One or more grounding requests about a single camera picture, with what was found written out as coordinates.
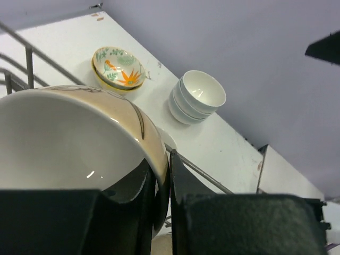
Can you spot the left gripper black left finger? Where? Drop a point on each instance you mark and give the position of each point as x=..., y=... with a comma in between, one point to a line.
x=116, y=221

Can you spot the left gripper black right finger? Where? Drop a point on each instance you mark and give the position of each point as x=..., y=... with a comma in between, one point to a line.
x=204, y=222

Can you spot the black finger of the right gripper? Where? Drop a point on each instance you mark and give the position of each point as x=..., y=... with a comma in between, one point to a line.
x=326, y=49

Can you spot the beige bowl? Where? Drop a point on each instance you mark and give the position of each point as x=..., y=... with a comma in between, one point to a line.
x=79, y=137
x=167, y=139
x=162, y=245

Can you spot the white blue bowl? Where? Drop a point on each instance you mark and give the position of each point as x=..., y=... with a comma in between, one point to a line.
x=180, y=115
x=185, y=106
x=202, y=91

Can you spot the yellow green patterned bowl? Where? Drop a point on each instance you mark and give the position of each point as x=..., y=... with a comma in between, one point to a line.
x=111, y=86

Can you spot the cream floral patterned bowl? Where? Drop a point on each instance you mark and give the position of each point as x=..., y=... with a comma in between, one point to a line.
x=118, y=66

